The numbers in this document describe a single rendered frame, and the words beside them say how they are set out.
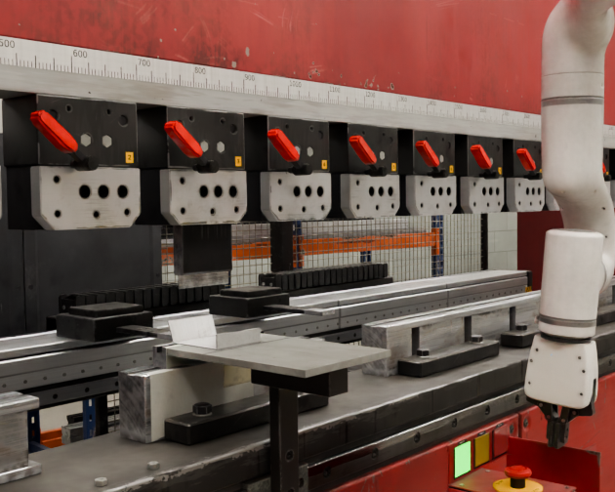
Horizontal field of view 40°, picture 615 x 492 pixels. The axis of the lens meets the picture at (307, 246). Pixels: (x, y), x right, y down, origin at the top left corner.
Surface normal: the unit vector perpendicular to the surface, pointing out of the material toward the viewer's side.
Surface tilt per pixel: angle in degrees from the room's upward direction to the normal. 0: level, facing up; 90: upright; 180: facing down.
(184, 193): 90
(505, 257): 90
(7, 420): 90
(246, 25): 90
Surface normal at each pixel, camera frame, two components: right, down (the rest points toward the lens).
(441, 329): 0.76, 0.03
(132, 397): -0.66, 0.05
